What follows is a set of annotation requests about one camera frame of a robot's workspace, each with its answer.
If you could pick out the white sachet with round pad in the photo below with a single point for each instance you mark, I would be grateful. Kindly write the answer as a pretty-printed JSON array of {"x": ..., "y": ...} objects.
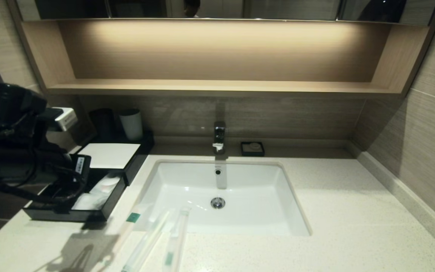
[{"x": 110, "y": 184}]

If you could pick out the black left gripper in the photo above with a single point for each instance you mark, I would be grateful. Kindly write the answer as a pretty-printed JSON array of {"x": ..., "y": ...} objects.
[{"x": 66, "y": 172}]

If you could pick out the beige soap bar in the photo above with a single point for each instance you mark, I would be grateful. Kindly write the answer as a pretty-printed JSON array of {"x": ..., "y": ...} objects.
[{"x": 254, "y": 146}]

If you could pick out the white flat sachet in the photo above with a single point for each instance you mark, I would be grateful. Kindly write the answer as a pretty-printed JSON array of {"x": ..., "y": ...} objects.
[{"x": 87, "y": 202}]

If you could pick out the white sink basin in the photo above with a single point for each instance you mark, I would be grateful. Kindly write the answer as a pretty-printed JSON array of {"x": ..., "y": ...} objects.
[{"x": 255, "y": 204}]

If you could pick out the black drawer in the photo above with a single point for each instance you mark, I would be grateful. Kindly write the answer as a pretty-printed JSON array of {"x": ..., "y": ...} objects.
[{"x": 89, "y": 216}]

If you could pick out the chrome sink drain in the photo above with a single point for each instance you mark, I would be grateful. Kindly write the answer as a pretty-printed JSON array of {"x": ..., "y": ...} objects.
[{"x": 218, "y": 203}]

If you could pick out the chrome faucet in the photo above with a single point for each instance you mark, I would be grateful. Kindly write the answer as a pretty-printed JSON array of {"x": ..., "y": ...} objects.
[{"x": 219, "y": 138}]

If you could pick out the black soap dish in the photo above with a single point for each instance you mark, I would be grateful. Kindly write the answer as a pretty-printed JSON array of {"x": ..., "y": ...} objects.
[{"x": 244, "y": 153}]

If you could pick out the light wooden wall shelf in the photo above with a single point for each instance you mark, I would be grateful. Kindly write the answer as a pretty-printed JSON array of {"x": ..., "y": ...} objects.
[{"x": 217, "y": 87}]

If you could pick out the black cup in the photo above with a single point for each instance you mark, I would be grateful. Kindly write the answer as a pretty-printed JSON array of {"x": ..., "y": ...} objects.
[{"x": 102, "y": 122}]

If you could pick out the white cup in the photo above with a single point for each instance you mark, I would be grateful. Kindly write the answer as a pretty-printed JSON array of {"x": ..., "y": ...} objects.
[{"x": 131, "y": 125}]

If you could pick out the long clear wrapped toothbrush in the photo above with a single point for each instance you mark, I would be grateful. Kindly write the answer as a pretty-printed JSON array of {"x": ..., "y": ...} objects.
[{"x": 149, "y": 240}]

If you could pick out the orange and black left arm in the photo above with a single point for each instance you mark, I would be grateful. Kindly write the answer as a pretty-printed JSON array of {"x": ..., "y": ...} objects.
[{"x": 6, "y": 105}]

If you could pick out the mirror cabinet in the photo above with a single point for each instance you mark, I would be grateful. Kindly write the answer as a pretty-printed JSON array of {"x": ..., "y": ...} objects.
[{"x": 278, "y": 9}]

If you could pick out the green-label toothbrush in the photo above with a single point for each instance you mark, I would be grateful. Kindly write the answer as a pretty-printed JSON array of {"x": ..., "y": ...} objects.
[{"x": 133, "y": 217}]

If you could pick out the short clear toothbrush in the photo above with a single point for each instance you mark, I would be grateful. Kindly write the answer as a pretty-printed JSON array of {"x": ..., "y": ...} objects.
[{"x": 176, "y": 238}]

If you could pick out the white card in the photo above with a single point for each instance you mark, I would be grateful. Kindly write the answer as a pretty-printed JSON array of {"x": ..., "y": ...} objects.
[{"x": 110, "y": 155}]

